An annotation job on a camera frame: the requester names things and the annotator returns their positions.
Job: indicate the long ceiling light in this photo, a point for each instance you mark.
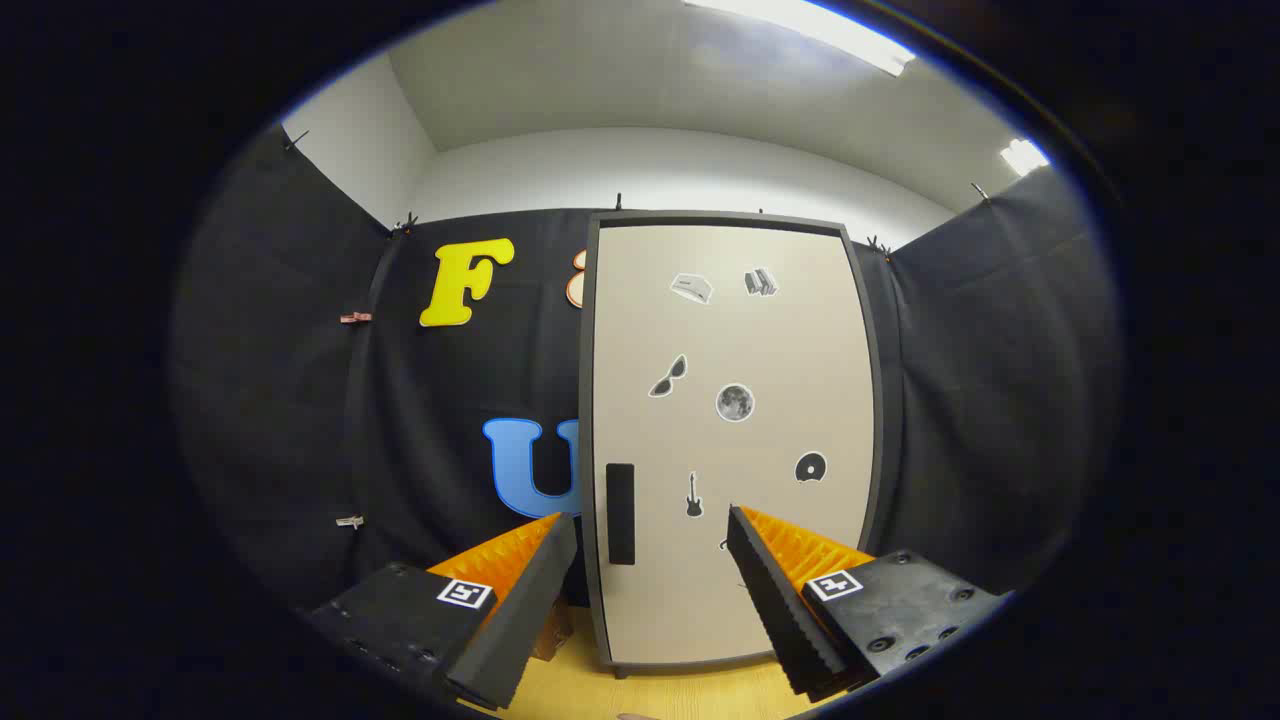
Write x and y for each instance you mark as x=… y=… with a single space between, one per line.
x=820 y=28

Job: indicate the brown book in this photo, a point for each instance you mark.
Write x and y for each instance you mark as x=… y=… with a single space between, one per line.
x=556 y=632

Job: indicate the dark grey cabinet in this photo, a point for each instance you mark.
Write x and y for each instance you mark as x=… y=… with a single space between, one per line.
x=588 y=400

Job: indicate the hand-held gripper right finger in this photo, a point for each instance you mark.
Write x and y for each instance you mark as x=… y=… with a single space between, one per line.
x=775 y=600

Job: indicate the black backdrop cloth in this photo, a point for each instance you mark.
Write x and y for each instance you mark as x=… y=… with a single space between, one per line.
x=300 y=400

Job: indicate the small ceiling light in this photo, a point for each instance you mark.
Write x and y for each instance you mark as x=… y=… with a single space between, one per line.
x=1024 y=157

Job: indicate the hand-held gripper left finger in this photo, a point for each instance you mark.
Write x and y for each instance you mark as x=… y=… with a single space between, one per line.
x=520 y=620

